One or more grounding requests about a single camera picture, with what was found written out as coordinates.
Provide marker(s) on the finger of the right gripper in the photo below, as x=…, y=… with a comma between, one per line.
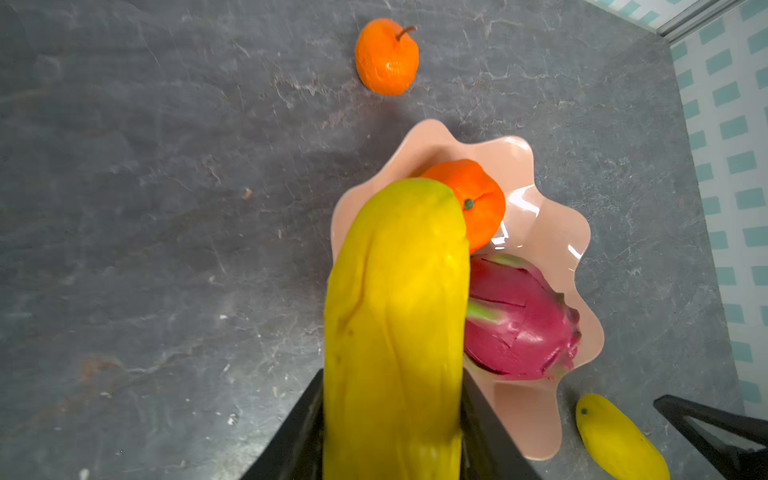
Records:
x=731, y=461

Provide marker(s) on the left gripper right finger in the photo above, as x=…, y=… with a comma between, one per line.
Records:
x=488, y=451

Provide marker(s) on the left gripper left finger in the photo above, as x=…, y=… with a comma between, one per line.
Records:
x=296, y=450

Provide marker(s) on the yellow fake fruit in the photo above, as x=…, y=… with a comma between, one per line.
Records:
x=615, y=443
x=394, y=319

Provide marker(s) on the pink dragon fruit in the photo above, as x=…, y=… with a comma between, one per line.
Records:
x=517, y=326

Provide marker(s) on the red-orange persimmon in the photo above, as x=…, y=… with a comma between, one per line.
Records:
x=481, y=198

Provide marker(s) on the small orange tangerine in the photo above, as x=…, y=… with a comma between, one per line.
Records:
x=386, y=57

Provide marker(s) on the pink wavy fruit bowl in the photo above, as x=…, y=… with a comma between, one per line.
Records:
x=547, y=234

